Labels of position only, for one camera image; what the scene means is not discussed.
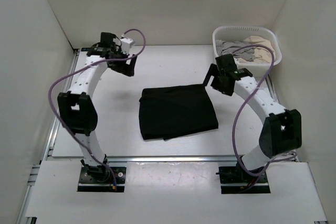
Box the black trousers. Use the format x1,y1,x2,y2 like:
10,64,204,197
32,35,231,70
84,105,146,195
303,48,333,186
139,84,218,140

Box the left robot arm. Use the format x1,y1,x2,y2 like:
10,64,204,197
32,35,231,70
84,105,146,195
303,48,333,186
57,32,137,182

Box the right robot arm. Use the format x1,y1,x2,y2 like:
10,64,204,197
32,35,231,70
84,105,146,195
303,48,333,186
203,54,302,182

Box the grey garment in basket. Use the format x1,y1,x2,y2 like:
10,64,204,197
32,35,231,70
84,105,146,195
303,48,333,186
216,40,256,63

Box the white plastic laundry basket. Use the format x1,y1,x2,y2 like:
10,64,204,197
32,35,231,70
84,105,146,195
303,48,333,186
212,26,282,78

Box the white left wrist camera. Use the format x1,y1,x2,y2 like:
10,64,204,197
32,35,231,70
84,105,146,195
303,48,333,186
120,37,135,52

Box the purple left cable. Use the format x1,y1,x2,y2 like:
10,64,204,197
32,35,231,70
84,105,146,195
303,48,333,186
49,28,146,189

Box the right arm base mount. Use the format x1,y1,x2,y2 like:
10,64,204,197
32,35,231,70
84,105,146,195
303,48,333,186
216,164,270,195

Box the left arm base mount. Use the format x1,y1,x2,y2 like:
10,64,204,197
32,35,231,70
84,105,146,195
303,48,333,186
77,159,127,193

